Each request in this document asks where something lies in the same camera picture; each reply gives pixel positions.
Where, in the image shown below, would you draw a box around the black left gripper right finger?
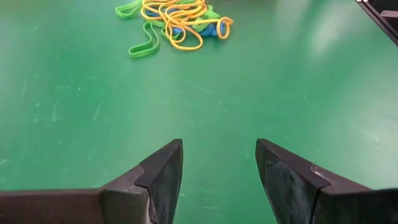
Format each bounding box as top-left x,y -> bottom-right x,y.
255,139 -> 398,224

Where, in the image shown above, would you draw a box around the green rubber band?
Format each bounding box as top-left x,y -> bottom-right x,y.
128,21 -> 161,59

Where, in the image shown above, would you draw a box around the black table frame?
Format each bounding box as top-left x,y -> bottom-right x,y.
355,0 -> 398,48

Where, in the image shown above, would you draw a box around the tangled yellow rubber bands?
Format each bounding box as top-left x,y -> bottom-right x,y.
141,0 -> 234,52

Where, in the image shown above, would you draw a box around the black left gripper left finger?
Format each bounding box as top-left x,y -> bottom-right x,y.
0,139 -> 184,224

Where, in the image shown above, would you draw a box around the tangled green rubber bands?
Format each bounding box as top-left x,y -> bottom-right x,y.
114,0 -> 222,41

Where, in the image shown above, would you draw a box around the green table mat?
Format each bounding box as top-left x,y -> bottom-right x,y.
0,0 -> 398,224

